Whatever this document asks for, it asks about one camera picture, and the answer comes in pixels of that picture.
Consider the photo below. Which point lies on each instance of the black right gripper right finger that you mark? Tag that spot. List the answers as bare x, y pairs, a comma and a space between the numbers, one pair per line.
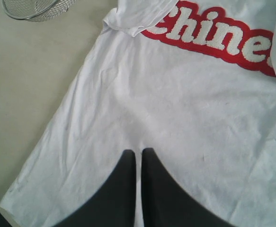
165, 203

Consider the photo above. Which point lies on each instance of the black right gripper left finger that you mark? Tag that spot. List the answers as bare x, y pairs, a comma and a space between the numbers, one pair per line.
113, 205

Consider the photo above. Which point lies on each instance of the metal wire mesh basket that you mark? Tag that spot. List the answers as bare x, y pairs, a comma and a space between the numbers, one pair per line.
35, 10

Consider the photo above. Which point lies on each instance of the white shirt with red print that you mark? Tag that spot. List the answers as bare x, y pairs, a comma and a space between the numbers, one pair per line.
193, 79

